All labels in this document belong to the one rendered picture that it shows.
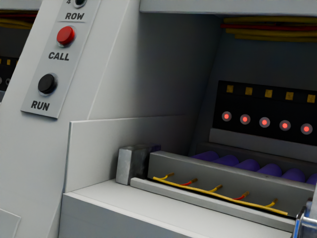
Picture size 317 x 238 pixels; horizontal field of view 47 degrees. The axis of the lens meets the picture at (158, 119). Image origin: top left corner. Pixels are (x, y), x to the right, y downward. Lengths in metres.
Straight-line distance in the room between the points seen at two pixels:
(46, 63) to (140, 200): 0.14
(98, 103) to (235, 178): 0.12
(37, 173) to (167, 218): 0.10
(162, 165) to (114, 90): 0.07
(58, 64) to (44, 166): 0.08
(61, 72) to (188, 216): 0.15
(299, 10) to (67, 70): 0.17
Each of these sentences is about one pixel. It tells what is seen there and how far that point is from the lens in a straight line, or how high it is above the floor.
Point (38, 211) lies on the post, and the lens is 0.27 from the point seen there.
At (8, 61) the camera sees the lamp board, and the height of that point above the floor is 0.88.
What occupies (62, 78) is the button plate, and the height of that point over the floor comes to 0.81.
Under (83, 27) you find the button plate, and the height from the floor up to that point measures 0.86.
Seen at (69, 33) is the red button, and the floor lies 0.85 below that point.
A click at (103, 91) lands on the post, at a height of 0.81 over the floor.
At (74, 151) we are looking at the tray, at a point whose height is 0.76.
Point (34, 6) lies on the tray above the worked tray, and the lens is 0.39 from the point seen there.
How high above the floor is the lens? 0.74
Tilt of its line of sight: 13 degrees up
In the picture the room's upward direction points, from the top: 17 degrees clockwise
